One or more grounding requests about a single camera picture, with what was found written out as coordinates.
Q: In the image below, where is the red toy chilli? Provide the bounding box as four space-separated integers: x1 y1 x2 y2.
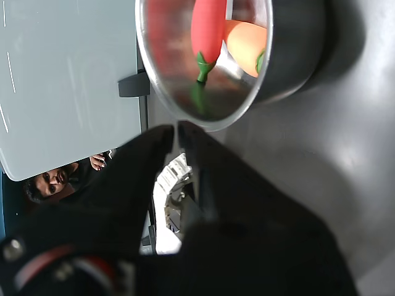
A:
190 0 228 84

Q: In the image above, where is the person's hand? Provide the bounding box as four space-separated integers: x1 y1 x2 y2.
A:
89 153 108 171

